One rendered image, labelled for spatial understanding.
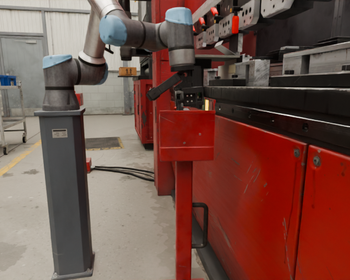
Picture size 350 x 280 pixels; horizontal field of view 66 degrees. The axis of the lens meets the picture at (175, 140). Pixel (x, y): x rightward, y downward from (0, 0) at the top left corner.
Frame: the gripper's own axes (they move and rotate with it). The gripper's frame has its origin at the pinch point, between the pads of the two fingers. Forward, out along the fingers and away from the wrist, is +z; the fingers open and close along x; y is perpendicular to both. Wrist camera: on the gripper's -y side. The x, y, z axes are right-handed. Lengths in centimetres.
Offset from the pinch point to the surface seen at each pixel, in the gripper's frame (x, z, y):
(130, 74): 272, -32, -38
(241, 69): 28.7, -18.6, 28.4
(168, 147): -4.8, 2.6, -4.3
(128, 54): 176, -45, -29
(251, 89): -6.3, -11.9, 20.1
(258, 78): 17.7, -14.8, 31.0
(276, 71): 50, -17, 52
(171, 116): -4.8, -6.3, -2.5
